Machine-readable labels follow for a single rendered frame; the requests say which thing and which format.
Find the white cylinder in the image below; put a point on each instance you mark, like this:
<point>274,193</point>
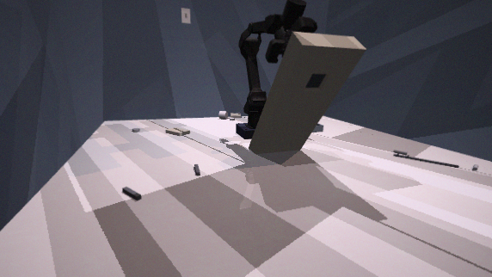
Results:
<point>223,115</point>

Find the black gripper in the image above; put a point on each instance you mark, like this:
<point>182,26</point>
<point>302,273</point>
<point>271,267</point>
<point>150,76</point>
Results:
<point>276,47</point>

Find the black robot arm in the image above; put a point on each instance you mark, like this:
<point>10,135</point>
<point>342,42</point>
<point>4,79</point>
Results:
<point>291,20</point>

